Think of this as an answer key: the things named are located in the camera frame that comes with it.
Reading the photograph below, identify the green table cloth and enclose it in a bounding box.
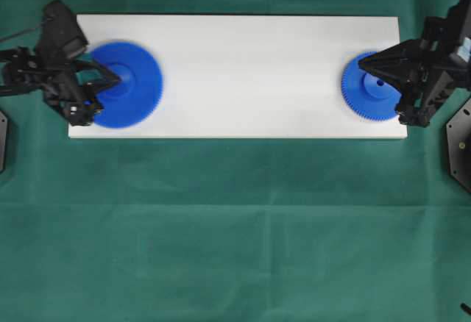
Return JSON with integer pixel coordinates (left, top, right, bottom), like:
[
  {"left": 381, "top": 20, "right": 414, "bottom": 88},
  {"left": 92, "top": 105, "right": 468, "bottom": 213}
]
[{"left": 0, "top": 0, "right": 471, "bottom": 322}]

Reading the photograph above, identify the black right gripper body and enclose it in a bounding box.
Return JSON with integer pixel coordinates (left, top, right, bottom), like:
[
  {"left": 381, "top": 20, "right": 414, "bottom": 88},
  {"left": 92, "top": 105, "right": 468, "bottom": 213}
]
[{"left": 397, "top": 5, "right": 470, "bottom": 127}]

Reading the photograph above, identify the small blue gear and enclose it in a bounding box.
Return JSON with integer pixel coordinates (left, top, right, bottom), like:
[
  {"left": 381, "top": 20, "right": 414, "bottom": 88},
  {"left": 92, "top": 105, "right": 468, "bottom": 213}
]
[{"left": 341, "top": 51, "right": 401, "bottom": 122}]

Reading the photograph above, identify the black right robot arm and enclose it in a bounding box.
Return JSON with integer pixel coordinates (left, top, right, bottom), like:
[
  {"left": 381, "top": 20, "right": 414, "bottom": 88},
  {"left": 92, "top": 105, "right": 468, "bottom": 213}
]
[{"left": 68, "top": 0, "right": 470, "bottom": 139}]

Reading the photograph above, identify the large blue gear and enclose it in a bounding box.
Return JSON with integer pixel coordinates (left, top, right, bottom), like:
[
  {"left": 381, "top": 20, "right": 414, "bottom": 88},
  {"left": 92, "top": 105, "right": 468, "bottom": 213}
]
[{"left": 91, "top": 41, "right": 163, "bottom": 129}]

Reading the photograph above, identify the white rectangular board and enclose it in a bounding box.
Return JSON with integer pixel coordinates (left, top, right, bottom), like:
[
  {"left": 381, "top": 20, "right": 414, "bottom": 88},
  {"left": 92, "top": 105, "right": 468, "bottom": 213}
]
[{"left": 68, "top": 14, "right": 408, "bottom": 139}]

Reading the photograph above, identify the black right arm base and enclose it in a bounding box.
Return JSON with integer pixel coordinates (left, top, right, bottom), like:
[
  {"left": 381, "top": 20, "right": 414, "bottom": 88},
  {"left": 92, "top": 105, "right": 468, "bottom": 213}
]
[{"left": 446, "top": 99, "right": 471, "bottom": 193}]

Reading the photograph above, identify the left gripper black finger green tape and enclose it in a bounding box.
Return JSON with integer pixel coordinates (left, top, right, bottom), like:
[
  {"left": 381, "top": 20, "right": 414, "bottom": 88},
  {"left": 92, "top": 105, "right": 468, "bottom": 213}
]
[
  {"left": 75, "top": 79, "right": 120, "bottom": 107},
  {"left": 71, "top": 60, "right": 121, "bottom": 84}
]

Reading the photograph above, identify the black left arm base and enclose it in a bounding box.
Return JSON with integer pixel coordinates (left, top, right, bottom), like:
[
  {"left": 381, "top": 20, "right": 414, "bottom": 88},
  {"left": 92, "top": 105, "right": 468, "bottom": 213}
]
[{"left": 0, "top": 111, "right": 8, "bottom": 173}]

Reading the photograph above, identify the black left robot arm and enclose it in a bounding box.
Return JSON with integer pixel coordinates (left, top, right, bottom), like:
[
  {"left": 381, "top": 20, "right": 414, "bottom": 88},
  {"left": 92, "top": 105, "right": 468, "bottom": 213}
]
[{"left": 1, "top": 0, "right": 121, "bottom": 126}]

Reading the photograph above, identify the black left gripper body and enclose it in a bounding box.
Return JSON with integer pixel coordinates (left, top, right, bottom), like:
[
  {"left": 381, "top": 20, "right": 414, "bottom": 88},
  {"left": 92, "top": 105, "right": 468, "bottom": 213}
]
[{"left": 35, "top": 0, "right": 102, "bottom": 126}]

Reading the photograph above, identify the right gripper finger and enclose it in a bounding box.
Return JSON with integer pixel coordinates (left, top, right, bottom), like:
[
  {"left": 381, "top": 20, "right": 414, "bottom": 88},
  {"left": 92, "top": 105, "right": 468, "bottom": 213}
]
[
  {"left": 358, "top": 39, "right": 429, "bottom": 74},
  {"left": 362, "top": 71, "right": 419, "bottom": 105}
]

